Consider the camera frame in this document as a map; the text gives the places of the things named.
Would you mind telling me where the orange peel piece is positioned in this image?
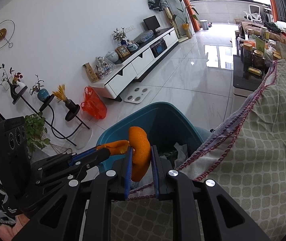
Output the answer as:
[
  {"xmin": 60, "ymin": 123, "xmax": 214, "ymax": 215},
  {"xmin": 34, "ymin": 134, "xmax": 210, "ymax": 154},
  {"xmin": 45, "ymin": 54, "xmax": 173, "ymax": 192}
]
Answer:
[
  {"xmin": 129, "ymin": 126, "xmax": 151, "ymax": 182},
  {"xmin": 96, "ymin": 140, "xmax": 130, "ymax": 156}
]

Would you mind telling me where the white tissue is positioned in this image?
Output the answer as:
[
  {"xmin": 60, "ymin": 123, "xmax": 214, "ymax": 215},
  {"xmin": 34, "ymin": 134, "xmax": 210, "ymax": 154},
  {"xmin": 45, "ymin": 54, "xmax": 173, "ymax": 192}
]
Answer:
[{"xmin": 159, "ymin": 143, "xmax": 188, "ymax": 169}]

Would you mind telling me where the teal plastic trash bin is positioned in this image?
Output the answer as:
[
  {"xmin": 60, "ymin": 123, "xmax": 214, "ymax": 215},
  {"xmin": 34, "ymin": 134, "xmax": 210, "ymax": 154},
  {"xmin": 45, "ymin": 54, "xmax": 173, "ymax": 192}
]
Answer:
[{"xmin": 96, "ymin": 101, "xmax": 204, "ymax": 174}]

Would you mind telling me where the person left hand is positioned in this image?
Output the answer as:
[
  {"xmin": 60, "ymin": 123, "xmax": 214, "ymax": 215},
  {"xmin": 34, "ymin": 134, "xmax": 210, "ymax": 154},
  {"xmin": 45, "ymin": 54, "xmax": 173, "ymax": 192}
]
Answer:
[{"xmin": 0, "ymin": 214, "xmax": 30, "ymax": 241}]

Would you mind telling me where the orange plastic bag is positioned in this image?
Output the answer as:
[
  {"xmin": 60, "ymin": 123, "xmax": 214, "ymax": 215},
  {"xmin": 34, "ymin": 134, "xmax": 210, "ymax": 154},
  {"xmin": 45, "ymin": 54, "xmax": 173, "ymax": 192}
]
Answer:
[{"xmin": 80, "ymin": 87, "xmax": 107, "ymax": 120}]

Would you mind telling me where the black metal plant stand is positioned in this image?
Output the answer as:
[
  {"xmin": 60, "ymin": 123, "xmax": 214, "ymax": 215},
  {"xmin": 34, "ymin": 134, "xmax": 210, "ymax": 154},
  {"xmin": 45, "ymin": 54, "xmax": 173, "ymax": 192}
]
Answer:
[{"xmin": 7, "ymin": 80, "xmax": 93, "ymax": 149}]

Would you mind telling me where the white bathroom scale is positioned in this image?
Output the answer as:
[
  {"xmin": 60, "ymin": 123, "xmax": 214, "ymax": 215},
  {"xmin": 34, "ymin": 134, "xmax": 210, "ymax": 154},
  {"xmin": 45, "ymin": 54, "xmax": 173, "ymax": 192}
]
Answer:
[{"xmin": 124, "ymin": 87, "xmax": 150, "ymax": 104}]

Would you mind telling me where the white black tv cabinet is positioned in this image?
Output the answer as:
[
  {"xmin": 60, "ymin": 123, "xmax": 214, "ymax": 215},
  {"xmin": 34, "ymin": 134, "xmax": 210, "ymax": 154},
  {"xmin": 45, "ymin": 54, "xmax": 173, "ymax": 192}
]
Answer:
[{"xmin": 89, "ymin": 27, "xmax": 178, "ymax": 101}]

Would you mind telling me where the patterned green bed cover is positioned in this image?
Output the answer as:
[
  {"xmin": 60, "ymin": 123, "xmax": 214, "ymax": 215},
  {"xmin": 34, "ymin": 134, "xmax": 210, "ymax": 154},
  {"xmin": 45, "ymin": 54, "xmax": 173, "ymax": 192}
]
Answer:
[{"xmin": 110, "ymin": 58, "xmax": 286, "ymax": 241}]

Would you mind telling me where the small black monitor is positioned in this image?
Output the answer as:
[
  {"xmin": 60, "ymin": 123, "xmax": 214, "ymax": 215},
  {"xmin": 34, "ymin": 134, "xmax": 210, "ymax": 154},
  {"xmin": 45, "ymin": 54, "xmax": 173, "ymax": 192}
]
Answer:
[{"xmin": 144, "ymin": 15, "xmax": 160, "ymax": 34}]

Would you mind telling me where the cluttered glass coffee table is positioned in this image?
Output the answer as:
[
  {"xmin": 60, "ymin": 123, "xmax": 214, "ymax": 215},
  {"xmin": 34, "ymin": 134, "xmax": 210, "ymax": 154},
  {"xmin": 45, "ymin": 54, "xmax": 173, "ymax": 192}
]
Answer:
[{"xmin": 232, "ymin": 22, "xmax": 283, "ymax": 100}]

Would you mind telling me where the tall green potted plant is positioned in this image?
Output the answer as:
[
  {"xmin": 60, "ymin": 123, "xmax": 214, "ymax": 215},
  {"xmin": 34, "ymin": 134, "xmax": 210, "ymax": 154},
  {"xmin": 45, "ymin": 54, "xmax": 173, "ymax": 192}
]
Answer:
[{"xmin": 172, "ymin": 0, "xmax": 198, "ymax": 39}]

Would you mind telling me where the small white waste bin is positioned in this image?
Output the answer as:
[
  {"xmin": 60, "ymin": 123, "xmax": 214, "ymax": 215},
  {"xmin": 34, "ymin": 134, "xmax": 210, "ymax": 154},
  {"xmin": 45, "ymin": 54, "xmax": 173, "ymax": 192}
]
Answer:
[{"xmin": 199, "ymin": 20, "xmax": 209, "ymax": 30}]

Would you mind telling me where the white standing air conditioner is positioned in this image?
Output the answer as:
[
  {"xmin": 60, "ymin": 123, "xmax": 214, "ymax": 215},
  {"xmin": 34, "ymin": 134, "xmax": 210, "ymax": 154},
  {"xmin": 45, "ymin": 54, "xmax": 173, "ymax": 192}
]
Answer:
[{"xmin": 151, "ymin": 0, "xmax": 188, "ymax": 40}]

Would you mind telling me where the white office chair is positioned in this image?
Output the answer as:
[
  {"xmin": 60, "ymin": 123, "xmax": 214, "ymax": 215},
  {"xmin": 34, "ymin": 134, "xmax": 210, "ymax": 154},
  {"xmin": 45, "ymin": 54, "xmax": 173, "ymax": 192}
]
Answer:
[{"xmin": 244, "ymin": 4, "xmax": 262, "ymax": 23}]

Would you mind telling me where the orange curtain left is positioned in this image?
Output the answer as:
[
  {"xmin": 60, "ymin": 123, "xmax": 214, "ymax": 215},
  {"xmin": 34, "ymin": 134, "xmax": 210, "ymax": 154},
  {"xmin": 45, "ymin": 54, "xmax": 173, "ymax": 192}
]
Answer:
[{"xmin": 183, "ymin": 0, "xmax": 200, "ymax": 32}]

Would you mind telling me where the orange curtain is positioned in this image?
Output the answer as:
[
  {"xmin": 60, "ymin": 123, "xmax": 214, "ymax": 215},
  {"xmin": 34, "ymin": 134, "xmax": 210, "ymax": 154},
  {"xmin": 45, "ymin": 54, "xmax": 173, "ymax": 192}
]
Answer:
[
  {"xmin": 183, "ymin": 0, "xmax": 200, "ymax": 32},
  {"xmin": 270, "ymin": 0, "xmax": 278, "ymax": 22}
]

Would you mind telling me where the orange curtain right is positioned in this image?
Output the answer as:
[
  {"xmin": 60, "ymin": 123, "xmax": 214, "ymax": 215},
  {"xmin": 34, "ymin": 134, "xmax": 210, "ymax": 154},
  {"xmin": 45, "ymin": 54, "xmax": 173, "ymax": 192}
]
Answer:
[{"xmin": 270, "ymin": 0, "xmax": 278, "ymax": 22}]

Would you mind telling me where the round wire wall clock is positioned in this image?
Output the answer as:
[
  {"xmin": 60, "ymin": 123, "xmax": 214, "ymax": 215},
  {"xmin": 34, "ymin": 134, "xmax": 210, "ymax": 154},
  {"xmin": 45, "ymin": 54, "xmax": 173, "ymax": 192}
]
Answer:
[{"xmin": 0, "ymin": 19, "xmax": 16, "ymax": 50}]

